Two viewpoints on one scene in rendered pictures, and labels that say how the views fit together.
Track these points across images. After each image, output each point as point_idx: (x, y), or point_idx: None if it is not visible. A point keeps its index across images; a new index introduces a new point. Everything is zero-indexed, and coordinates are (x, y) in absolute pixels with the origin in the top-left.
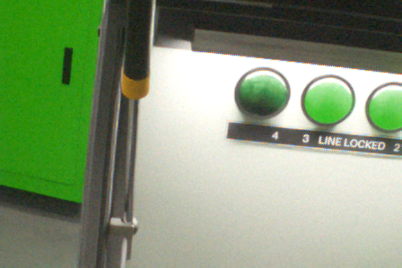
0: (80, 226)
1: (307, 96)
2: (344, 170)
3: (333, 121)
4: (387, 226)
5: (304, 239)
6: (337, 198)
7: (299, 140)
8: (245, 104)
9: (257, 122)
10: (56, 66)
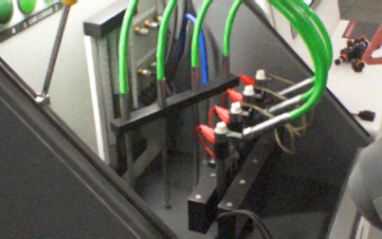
0: (19, 118)
1: (20, 0)
2: (43, 32)
3: (33, 8)
4: (64, 50)
5: (41, 80)
6: (45, 48)
7: (23, 27)
8: (0, 20)
9: (4, 27)
10: None
